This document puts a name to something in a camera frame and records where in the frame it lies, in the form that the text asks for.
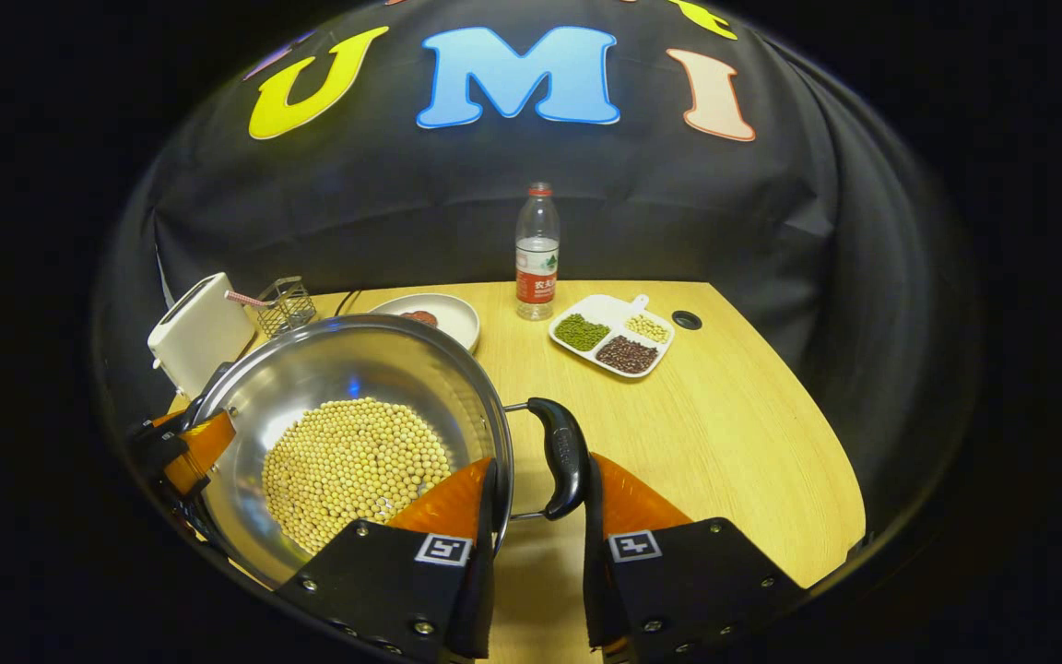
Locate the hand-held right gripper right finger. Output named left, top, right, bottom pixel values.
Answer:
left=582, top=452, right=808, bottom=664

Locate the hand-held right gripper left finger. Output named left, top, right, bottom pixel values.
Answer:
left=273, top=456, right=502, bottom=664

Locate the stainless steel pot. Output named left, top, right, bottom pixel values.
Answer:
left=183, top=314, right=591, bottom=591

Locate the white toaster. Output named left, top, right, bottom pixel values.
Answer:
left=147, top=272, right=257, bottom=399

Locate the large pile of yellow soybeans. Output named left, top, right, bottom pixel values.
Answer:
left=261, top=397, right=454, bottom=556

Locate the heap of dark red beans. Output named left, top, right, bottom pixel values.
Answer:
left=596, top=335, right=660, bottom=374

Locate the heap of green mung beans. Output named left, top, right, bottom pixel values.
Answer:
left=554, top=313, right=612, bottom=352

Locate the small round white plate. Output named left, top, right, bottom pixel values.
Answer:
left=368, top=293, right=481, bottom=354

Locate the white divided plate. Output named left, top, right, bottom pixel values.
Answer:
left=549, top=293, right=677, bottom=379

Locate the clear plastic water bottle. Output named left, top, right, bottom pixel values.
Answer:
left=515, top=182, right=561, bottom=322

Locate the black backdrop cloth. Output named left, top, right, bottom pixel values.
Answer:
left=93, top=0, right=979, bottom=517

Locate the wire mesh basket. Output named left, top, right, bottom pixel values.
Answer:
left=257, top=276, right=317, bottom=338

